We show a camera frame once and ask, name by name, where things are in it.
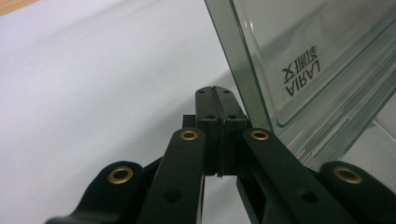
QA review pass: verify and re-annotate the grey translucent compartment box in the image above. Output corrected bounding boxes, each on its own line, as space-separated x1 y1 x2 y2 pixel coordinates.
204 0 396 174

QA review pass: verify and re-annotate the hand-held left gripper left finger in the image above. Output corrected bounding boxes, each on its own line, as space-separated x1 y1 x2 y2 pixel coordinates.
181 86 222 176

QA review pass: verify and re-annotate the white table sheet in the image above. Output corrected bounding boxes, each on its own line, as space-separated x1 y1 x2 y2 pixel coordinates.
0 0 396 224

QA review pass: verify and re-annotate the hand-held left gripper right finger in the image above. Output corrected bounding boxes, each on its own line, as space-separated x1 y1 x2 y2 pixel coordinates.
214 86 251 176

